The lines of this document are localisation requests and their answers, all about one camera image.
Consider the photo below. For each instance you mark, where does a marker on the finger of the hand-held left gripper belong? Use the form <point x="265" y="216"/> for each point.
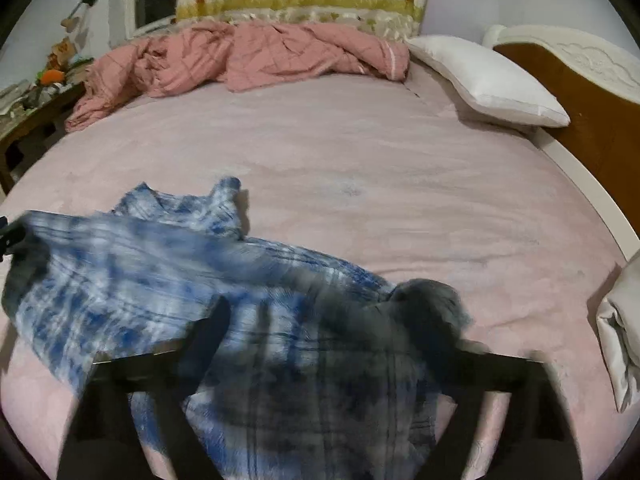
<point x="11" y="240"/>

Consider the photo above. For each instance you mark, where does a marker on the white folded cloth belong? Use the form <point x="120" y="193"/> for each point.
<point x="622" y="340"/>

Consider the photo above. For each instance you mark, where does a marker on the white and brown headboard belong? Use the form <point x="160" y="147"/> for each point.
<point x="595" y="105"/>

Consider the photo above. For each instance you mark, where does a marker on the blue plaid shirt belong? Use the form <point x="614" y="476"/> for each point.
<point x="200" y="280"/>

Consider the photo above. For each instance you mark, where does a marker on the bed with pink sheet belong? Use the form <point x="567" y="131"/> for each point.
<point x="380" y="170"/>

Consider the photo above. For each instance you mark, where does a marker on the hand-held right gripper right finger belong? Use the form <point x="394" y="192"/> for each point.
<point x="482" y="377"/>

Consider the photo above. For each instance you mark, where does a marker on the orange plush toy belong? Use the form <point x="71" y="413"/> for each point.
<point x="52" y="76"/>

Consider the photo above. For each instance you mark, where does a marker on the wall mounted lamp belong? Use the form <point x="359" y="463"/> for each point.
<point x="75" y="17"/>

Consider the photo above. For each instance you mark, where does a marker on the wooden side table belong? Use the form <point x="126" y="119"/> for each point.
<point x="30" y="120"/>

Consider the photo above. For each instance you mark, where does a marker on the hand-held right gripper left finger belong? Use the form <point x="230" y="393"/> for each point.
<point x="207" y="342"/>

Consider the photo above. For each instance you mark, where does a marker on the pink checked quilt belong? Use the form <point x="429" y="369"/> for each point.
<point x="270" y="57"/>

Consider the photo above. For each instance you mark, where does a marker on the white pillow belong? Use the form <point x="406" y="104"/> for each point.
<point x="490" y="85"/>

